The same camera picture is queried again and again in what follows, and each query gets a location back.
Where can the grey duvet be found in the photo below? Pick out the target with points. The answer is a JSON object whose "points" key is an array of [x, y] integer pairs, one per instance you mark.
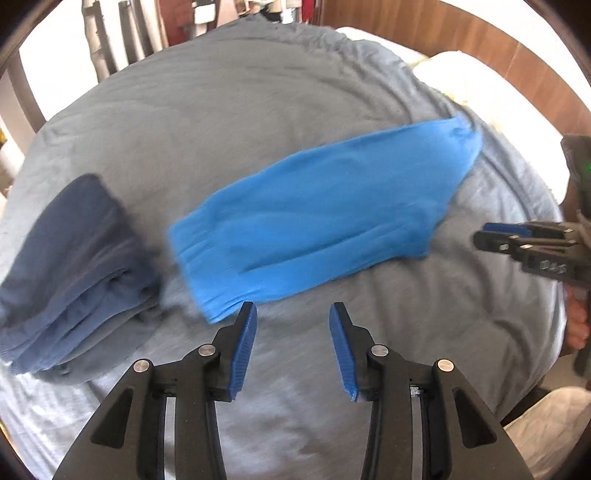
{"points": [[240, 115]]}

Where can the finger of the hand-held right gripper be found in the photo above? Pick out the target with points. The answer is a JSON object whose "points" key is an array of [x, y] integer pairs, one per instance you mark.
{"points": [[508, 228], [498, 244]]}

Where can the folded navy pants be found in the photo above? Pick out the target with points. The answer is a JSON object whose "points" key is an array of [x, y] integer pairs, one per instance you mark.
{"points": [[78, 258]]}

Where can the white quilted cloth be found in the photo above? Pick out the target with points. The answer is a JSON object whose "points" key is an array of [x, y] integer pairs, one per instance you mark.
{"points": [[558, 434]]}

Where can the cream patterned pillow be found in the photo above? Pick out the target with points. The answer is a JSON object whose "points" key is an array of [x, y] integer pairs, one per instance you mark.
{"points": [[489, 92]]}

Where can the wooden headboard panel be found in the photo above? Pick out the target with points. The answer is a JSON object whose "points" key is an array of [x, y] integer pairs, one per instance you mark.
{"points": [[508, 41]]}

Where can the pale bed sheet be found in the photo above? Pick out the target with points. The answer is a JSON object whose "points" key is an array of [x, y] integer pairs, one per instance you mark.
{"points": [[378, 39]]}

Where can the folded dark grey pants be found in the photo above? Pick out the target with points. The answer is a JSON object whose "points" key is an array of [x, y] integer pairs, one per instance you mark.
{"points": [[111, 341]]}

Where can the bright blue pants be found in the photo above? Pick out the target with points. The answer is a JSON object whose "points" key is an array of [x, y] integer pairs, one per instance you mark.
{"points": [[323, 207]]}

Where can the row of hanging clothes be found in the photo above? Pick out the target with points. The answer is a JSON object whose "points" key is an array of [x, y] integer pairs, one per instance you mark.
{"points": [[240, 11]]}

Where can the person's right hand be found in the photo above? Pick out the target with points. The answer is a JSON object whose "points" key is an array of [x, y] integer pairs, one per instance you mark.
{"points": [[579, 323]]}

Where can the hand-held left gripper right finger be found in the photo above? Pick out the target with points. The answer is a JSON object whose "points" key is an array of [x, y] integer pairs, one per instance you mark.
{"points": [[344, 350]]}

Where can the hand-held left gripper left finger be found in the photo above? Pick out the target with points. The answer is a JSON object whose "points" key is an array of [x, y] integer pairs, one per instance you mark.
{"points": [[242, 350]]}

